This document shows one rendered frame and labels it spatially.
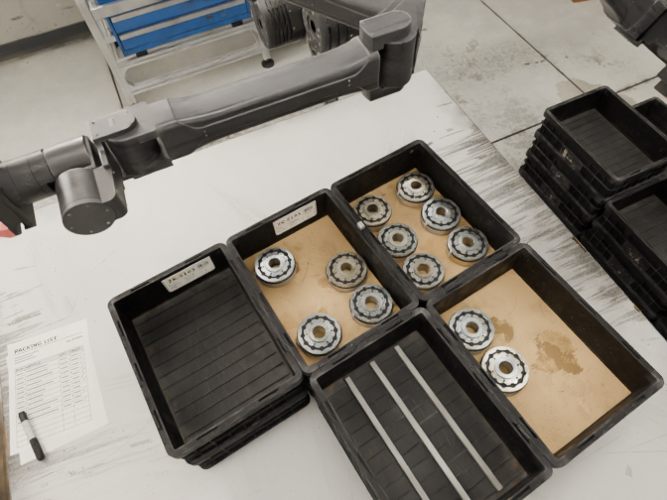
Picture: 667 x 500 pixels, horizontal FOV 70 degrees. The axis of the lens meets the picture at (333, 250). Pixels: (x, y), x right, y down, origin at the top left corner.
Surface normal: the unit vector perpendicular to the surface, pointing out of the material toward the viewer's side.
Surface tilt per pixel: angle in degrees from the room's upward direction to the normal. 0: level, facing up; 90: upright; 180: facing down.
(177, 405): 0
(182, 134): 90
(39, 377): 0
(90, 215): 90
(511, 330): 0
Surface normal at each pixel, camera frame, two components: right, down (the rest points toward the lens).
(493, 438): -0.04, -0.51
